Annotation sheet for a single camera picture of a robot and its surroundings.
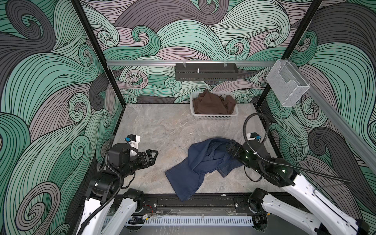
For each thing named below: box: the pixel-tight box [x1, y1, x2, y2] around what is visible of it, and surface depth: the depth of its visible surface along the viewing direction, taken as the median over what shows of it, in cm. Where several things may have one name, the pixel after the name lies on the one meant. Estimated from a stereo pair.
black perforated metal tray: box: [175, 62, 239, 82], surface depth 97 cm
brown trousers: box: [192, 89, 237, 115], surface depth 112 cm
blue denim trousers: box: [164, 137, 245, 202], surface depth 83 cm
